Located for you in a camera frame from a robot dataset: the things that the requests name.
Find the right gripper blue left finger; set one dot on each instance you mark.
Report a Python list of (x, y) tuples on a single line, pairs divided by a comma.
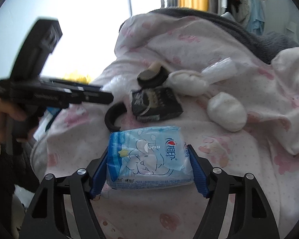
[(98, 172)]

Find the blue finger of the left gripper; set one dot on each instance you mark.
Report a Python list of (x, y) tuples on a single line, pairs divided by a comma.
[(71, 86)]

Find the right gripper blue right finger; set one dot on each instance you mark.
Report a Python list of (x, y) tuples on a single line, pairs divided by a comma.
[(201, 170)]

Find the blue tissue pack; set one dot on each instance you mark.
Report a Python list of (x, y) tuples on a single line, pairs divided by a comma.
[(148, 158)]

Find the white tissue ball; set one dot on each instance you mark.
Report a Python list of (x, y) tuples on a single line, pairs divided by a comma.
[(227, 112)]

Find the black snack wrapper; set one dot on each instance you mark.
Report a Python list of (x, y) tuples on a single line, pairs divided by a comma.
[(155, 104)]

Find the white sock ball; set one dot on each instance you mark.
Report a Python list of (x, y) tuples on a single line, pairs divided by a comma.
[(187, 83)]

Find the clear bubble wrap roll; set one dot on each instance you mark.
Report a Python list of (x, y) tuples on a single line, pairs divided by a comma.
[(220, 71)]

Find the person's left hand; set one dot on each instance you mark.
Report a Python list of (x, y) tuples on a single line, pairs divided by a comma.
[(8, 109)]

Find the yellow plastic bag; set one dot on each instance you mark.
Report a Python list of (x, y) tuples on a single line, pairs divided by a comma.
[(77, 77)]

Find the pink patterned white quilt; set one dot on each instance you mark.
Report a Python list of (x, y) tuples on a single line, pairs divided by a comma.
[(268, 146)]

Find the hanging clothes rack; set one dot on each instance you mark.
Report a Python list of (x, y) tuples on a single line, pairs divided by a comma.
[(250, 14)]

